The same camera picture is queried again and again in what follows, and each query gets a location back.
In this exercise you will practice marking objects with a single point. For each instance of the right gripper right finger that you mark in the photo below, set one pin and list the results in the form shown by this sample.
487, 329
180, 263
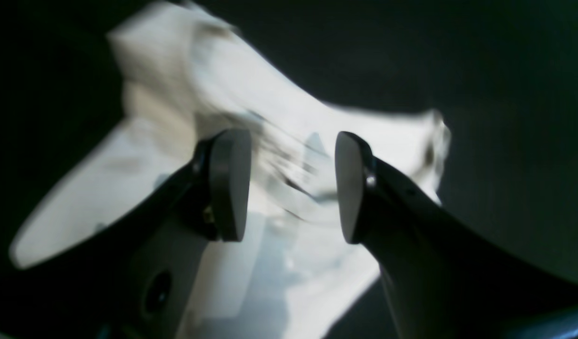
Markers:
443, 281

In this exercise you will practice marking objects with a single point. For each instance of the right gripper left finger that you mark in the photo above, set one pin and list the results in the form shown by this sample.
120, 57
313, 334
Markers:
133, 279

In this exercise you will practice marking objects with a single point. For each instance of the white T-shirt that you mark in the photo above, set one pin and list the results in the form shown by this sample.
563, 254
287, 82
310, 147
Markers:
188, 75

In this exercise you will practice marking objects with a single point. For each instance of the black table cloth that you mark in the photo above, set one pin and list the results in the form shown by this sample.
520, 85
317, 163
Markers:
503, 74

